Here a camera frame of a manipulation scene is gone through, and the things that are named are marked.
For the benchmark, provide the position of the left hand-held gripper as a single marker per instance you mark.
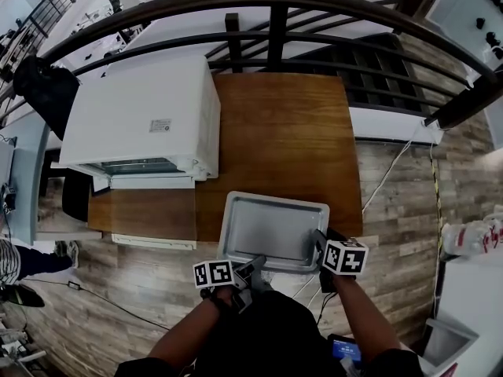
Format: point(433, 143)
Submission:
point(214, 273)

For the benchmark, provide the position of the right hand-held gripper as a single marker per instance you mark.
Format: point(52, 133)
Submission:
point(346, 257)

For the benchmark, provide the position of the grey metal baking tray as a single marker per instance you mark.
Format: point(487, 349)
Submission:
point(271, 226)

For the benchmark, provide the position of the white toaster oven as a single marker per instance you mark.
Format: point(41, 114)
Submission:
point(133, 112)

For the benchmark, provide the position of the person's right forearm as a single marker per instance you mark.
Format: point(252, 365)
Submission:
point(361, 316)

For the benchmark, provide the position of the person's left forearm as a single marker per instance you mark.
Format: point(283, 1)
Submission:
point(188, 332)

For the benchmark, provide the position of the person's black clothing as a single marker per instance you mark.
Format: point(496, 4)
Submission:
point(271, 336)

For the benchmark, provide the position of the device with blue screen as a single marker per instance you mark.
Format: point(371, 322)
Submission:
point(345, 348)

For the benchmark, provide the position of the white red plastic bag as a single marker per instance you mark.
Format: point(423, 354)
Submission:
point(471, 236)

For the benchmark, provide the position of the white open bin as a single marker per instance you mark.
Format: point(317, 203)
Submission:
point(448, 340)

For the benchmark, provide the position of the black power adapter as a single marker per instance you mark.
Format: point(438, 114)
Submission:
point(74, 285)

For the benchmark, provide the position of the dark wooden railing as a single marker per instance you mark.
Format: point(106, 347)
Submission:
point(277, 22)

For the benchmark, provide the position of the black hanging bag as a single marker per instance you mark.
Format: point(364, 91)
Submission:
point(45, 88)

